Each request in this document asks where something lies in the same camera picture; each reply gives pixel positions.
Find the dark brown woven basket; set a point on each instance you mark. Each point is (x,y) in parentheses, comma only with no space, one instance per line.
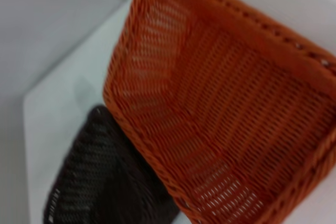
(99,171)

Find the orange woven basket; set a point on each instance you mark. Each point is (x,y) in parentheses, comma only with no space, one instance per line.
(223,108)

